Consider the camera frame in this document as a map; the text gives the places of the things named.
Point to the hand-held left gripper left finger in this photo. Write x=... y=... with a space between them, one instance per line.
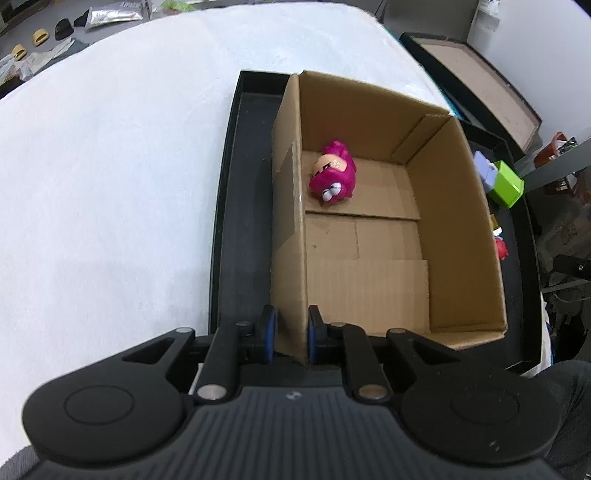
x=267 y=333

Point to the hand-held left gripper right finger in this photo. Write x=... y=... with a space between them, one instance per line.
x=313 y=335

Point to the brown cardboard box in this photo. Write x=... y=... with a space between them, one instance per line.
x=369 y=286

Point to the black shallow tray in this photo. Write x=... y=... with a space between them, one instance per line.
x=240 y=207

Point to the pink toy figure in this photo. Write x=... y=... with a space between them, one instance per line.
x=333 y=174

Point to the blue toy with red hat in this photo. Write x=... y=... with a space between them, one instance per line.
x=501 y=249

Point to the purple toy block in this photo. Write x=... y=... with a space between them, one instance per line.
x=485 y=170

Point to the green toy cube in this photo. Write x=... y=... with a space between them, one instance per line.
x=508 y=185

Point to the person's grey trousered leg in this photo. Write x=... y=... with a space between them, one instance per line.
x=565 y=406

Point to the orange container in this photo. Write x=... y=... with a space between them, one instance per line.
x=551 y=148

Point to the black lid with brown inside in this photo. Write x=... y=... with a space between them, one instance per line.
x=489 y=87

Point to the dark grey cabinet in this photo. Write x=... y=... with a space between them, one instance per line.
x=429 y=18

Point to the green plastic item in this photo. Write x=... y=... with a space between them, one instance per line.
x=178 y=4

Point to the silver foil bag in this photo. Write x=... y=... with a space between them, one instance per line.
x=115 y=11

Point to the clear plastic bag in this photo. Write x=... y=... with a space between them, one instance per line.
x=32 y=62

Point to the black tape roll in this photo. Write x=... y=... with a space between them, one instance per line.
x=83 y=18
x=62 y=28

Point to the yellow tape roll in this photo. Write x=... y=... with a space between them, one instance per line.
x=18 y=51
x=40 y=36

